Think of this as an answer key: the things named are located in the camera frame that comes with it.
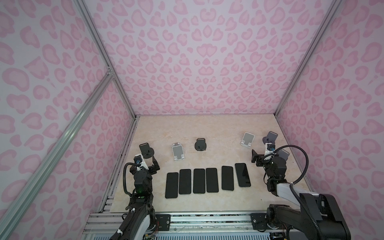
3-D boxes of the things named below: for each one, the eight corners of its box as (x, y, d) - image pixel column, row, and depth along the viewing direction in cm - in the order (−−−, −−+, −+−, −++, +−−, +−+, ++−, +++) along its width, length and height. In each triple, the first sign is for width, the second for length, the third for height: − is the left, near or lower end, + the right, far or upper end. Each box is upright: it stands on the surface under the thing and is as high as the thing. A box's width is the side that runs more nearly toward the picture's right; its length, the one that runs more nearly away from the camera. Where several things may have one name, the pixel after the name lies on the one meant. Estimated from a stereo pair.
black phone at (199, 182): (193, 193, 85) (193, 192, 83) (193, 170, 93) (193, 168, 92) (205, 193, 85) (205, 192, 83) (204, 170, 93) (204, 168, 92)
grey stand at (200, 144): (195, 151, 102) (194, 145, 95) (195, 145, 105) (194, 138, 99) (206, 151, 101) (206, 145, 95) (206, 144, 105) (206, 138, 99)
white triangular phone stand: (239, 144, 104) (242, 137, 98) (242, 138, 107) (245, 131, 101) (249, 148, 102) (252, 141, 95) (251, 142, 105) (255, 135, 99)
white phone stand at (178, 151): (172, 161, 97) (171, 155, 91) (174, 146, 104) (173, 140, 99) (184, 161, 96) (183, 155, 91) (185, 146, 104) (184, 140, 99)
